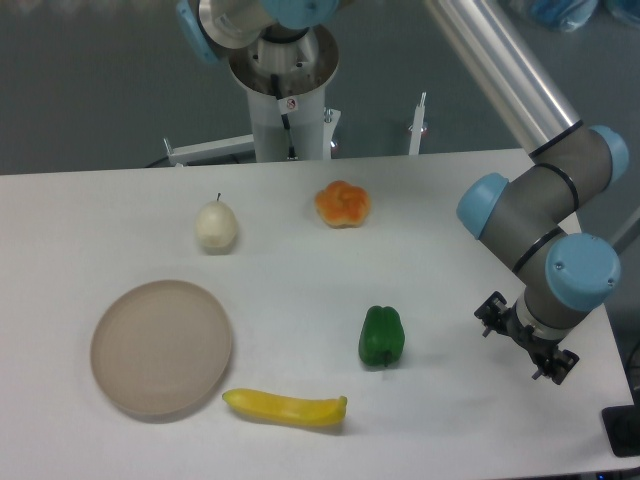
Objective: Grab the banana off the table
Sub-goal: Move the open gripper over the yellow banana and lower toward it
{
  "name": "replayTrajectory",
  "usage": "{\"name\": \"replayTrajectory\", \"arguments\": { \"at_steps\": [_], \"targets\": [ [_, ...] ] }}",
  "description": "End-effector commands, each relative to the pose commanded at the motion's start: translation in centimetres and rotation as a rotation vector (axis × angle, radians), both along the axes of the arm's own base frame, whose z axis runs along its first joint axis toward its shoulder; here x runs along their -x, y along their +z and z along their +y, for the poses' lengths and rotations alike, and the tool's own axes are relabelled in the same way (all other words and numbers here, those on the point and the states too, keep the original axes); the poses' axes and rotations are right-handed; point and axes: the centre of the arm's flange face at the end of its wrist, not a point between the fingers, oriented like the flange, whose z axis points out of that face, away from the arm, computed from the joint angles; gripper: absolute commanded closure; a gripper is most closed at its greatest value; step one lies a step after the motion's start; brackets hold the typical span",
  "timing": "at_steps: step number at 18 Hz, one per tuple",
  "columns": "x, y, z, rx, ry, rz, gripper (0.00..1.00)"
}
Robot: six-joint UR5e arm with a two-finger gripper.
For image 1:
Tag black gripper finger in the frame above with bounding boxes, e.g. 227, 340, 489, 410
474, 291, 508, 337
531, 346, 580, 385

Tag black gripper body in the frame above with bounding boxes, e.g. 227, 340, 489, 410
505, 305, 565, 356

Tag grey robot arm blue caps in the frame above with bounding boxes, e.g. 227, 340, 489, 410
176, 1, 629, 383

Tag yellow banana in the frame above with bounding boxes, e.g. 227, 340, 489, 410
222, 388, 348, 427

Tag black device at table edge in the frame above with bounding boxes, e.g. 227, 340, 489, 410
601, 405, 639, 458

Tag green bell pepper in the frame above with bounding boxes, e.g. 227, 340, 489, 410
358, 305, 405, 367

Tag orange bread roll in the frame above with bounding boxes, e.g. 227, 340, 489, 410
314, 180, 371, 228

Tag white pear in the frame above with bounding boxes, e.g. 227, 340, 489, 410
194, 193, 239, 253

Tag blue plastic bag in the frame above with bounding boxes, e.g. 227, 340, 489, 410
512, 0, 599, 33

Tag beige round plate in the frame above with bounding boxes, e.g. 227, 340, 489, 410
90, 280, 233, 423

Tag white metal bracket right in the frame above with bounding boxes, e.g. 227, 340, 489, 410
408, 92, 428, 155

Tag white metal bracket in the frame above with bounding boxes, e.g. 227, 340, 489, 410
408, 92, 428, 155
163, 134, 254, 166

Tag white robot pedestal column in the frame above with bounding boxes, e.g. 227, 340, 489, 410
246, 87, 331, 163

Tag black cable on pedestal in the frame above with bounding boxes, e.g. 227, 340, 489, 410
270, 73, 297, 161

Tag white metal bracket left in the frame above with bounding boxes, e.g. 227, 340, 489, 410
163, 134, 254, 166

